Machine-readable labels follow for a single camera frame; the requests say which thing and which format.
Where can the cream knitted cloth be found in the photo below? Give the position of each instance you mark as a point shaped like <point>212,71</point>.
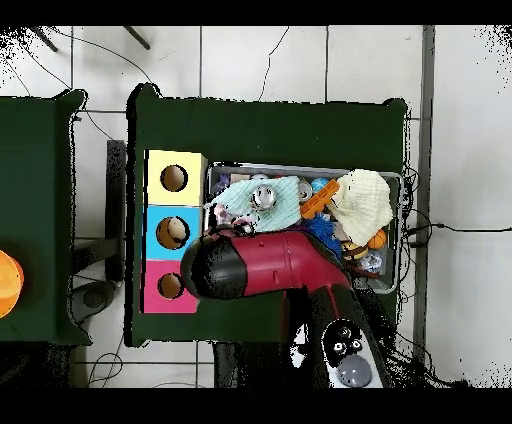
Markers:
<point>360,208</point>

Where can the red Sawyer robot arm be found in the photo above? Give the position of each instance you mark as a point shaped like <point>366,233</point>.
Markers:
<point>280,264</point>

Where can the wooden box with three holes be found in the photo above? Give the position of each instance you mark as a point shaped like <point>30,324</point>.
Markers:
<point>192,168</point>

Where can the silver mesh bin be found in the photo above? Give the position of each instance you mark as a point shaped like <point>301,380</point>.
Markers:
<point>394,240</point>

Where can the crushed silver can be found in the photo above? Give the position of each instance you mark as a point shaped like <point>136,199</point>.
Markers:
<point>264,196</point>

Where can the mint knitted cloth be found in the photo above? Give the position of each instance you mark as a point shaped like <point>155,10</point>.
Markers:
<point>284,204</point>

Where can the silver soda can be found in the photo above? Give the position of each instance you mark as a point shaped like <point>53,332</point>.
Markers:
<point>304,191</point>

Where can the orange plastic block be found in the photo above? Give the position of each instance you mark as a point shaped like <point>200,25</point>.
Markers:
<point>318,200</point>

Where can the small blue spiky ball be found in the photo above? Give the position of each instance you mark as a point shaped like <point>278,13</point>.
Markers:
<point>320,226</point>

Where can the blue globe ball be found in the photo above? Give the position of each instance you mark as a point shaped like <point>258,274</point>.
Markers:
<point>319,184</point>

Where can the toy hamburger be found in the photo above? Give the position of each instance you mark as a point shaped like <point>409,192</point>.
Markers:
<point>355,251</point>

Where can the orange basketball toy ball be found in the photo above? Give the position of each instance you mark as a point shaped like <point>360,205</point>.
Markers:
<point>377,239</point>

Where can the black tripod leg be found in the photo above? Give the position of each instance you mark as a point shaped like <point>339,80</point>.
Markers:
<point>136,38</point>
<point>45,39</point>

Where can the dark green side table cloth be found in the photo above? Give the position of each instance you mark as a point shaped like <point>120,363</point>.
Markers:
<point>36,180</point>

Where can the orange round object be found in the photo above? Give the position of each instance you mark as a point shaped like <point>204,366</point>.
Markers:
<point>10,284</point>

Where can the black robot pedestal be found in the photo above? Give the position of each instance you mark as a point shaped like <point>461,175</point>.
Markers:
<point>248,368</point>

